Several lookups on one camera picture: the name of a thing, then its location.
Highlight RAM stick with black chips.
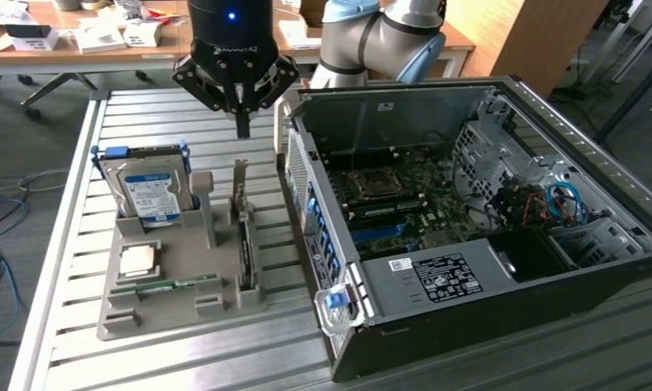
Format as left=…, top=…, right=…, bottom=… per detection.
left=350, top=200, right=429, bottom=217

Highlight grey power supply with label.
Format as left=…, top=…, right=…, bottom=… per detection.
left=360, top=237, right=518, bottom=318

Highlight white box with label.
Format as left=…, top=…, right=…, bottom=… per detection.
left=121, top=20, right=164, bottom=48

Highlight flat white box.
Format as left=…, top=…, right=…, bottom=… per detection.
left=73, top=24, right=127, bottom=55

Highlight wooden desk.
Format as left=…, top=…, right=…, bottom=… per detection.
left=0, top=0, right=477, bottom=78

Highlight green motherboard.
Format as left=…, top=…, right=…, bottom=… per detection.
left=325, top=148, right=493, bottom=261

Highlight black open PC case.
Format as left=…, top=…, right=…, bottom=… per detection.
left=273, top=74, right=652, bottom=384

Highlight silver CPU chip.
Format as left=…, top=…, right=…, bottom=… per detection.
left=119, top=245, right=156, bottom=276

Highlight silver disk bay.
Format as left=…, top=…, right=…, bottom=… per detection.
left=548, top=217, right=647, bottom=270

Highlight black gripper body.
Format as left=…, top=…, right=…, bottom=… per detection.
left=186, top=0, right=281, bottom=89

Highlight grey plastic parts rack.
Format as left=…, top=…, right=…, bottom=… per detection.
left=95, top=169, right=270, bottom=341

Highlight metal CPU socket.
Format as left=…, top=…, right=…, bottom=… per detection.
left=349, top=166, right=408, bottom=201

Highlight blue data wire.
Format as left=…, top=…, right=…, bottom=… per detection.
left=544, top=182, right=589, bottom=227

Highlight grey desk leg with casters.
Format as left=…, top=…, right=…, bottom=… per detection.
left=19, top=72, right=99, bottom=120

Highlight blue expansion slot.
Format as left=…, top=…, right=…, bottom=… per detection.
left=350, top=222, right=406, bottom=242

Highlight black red orange wire bundle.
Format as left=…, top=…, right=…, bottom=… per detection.
left=490, top=183, right=556, bottom=229

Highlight white paper sheets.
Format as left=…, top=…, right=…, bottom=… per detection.
left=277, top=19, right=324, bottom=51

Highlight red yellow packet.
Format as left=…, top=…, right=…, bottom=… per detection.
left=139, top=6, right=190, bottom=25

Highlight wooden cabinet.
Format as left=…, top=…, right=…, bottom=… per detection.
left=444, top=0, right=613, bottom=99

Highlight green RAM stick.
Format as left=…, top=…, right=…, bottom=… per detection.
left=110, top=273, right=221, bottom=294

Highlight blue floor cable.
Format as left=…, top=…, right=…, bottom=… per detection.
left=0, top=185, right=27, bottom=349

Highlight grey floor cable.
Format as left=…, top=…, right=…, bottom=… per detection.
left=0, top=169, right=70, bottom=193

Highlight white box with black opening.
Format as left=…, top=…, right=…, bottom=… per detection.
left=2, top=24, right=61, bottom=52

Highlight brown cardboard box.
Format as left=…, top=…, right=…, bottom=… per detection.
left=298, top=0, right=326, bottom=28

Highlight graphics card with black shroud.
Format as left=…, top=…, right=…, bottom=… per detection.
left=230, top=158, right=260, bottom=292

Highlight pile of papers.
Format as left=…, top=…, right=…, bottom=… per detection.
left=0, top=0, right=39, bottom=30

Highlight hard disk in blue caddy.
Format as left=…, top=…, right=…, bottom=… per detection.
left=90, top=140, right=197, bottom=229

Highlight blue power supply latch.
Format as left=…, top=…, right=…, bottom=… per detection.
left=324, top=286, right=354, bottom=311

